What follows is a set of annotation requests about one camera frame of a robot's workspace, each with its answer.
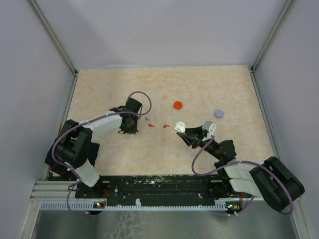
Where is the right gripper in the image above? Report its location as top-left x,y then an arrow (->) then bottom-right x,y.
177,125 -> 222,160

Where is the white earbud charging case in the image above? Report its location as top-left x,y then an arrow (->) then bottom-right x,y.
174,121 -> 186,133

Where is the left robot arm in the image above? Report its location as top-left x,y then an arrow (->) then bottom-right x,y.
51,98 -> 143,198

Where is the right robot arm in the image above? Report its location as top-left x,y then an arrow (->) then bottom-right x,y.
174,121 -> 305,216

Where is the purple earbud charging case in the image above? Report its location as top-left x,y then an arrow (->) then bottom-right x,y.
214,110 -> 224,119

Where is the red earbud charging case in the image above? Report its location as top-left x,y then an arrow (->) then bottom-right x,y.
173,101 -> 183,110

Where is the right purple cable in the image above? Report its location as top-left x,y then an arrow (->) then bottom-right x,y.
191,135 -> 295,215

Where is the purple cable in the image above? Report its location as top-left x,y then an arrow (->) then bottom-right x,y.
191,135 -> 295,215
51,91 -> 152,172

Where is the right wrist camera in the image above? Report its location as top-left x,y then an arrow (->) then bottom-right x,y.
202,121 -> 216,138

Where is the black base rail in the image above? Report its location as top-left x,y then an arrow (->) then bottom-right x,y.
75,174 -> 240,207

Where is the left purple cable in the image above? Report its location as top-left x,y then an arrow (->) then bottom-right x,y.
51,91 -> 152,172

